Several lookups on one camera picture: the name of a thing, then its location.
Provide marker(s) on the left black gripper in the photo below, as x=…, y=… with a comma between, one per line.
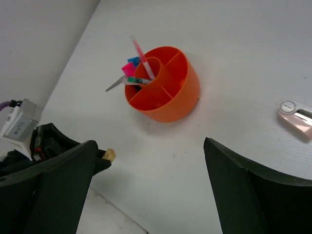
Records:
x=47, y=142

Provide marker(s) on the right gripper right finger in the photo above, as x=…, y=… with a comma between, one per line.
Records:
x=254, y=199

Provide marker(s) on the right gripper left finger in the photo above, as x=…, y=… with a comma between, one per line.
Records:
x=48, y=198

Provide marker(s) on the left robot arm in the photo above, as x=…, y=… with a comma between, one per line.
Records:
x=12, y=161

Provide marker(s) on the blue capped black highlighter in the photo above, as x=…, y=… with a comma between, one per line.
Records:
x=135, y=61

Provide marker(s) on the orange round compartment organizer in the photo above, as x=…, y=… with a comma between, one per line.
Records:
x=174, y=92

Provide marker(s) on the small tan eraser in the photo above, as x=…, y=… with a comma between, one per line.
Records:
x=109, y=155

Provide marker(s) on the pink capped black highlighter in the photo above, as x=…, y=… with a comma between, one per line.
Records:
x=129, y=69

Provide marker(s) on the black clear gel pen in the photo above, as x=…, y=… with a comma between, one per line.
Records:
x=135, y=81

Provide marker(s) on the black handled scissors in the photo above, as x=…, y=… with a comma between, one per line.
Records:
x=116, y=83

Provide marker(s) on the pink translucent pen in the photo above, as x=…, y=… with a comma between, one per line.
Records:
x=142, y=58

